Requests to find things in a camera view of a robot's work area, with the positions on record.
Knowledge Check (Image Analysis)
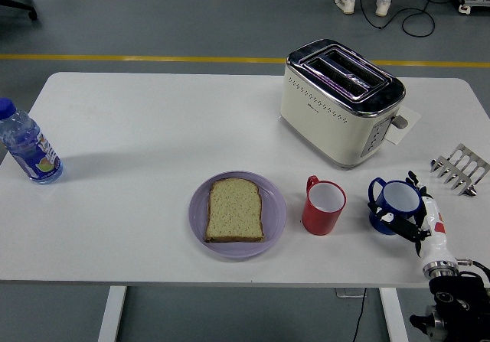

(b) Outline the slice of bread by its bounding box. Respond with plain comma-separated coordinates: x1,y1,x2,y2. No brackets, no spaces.
204,178,266,244

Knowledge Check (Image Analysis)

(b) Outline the purple round plate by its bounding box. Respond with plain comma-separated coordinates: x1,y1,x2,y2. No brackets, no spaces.
188,170,287,259

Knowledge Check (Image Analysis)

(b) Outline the white table leg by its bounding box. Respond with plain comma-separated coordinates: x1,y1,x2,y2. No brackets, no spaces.
378,287,410,342
97,286,128,342

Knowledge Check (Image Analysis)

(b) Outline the black cable under table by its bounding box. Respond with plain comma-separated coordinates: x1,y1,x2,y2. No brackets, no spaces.
351,288,368,342

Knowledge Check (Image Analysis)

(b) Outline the cream and chrome toaster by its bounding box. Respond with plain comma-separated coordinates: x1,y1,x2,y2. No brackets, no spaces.
279,38,410,171

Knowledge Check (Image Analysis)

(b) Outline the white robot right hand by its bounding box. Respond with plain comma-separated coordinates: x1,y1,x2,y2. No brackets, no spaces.
367,171,456,269

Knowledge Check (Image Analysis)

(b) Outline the blue enamel cup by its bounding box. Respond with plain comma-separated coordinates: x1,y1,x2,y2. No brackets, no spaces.
367,177,424,236

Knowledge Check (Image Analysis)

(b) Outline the red enamel cup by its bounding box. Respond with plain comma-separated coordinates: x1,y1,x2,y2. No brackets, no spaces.
301,174,348,237

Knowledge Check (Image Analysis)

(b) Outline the grey socket box under table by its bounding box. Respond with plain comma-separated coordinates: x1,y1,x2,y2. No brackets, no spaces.
335,288,368,299

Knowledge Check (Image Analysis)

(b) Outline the black floor cable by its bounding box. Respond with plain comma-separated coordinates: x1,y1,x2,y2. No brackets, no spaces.
359,0,466,37

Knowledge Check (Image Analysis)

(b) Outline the plastic bottle with blue cap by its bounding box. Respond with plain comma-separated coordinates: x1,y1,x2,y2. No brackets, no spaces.
0,96,64,185

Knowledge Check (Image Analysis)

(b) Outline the silver metal toast rack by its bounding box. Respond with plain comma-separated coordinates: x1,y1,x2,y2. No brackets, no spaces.
430,143,490,197

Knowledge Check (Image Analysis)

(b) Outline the white paper sheet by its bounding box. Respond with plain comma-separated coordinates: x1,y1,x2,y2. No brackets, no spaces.
384,104,422,146

